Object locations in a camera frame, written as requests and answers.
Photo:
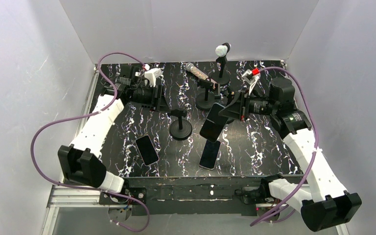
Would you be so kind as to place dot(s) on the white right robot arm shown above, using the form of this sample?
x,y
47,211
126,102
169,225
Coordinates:
x,y
327,203

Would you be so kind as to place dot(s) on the blue smartphone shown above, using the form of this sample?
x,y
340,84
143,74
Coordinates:
x,y
214,123

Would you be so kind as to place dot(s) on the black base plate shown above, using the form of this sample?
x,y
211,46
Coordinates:
x,y
199,195

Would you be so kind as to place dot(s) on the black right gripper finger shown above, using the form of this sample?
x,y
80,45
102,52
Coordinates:
x,y
233,111
233,98

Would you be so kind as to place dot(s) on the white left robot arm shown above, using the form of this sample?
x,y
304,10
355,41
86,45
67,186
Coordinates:
x,y
80,160

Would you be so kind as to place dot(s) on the black microphone stand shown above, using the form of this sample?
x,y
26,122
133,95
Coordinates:
x,y
220,76

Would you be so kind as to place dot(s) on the black phone stand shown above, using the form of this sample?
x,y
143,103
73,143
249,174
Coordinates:
x,y
205,100
229,120
181,129

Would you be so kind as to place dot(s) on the black phone stand front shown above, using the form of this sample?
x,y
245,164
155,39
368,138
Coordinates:
x,y
181,129

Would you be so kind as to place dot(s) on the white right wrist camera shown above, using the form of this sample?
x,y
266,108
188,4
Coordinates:
x,y
251,77

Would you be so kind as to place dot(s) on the aluminium rail frame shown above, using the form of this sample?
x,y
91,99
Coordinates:
x,y
80,194

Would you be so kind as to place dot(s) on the black smartphone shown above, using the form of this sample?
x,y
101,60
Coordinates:
x,y
209,155
147,150

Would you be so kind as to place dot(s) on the glitter handheld microphone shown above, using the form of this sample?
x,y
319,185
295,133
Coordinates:
x,y
190,67

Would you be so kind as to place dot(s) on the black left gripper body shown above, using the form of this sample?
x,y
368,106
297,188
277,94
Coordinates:
x,y
157,98

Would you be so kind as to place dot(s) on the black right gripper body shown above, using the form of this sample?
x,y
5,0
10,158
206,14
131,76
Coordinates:
x,y
243,105

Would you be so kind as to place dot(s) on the white microphone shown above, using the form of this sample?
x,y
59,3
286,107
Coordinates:
x,y
221,50

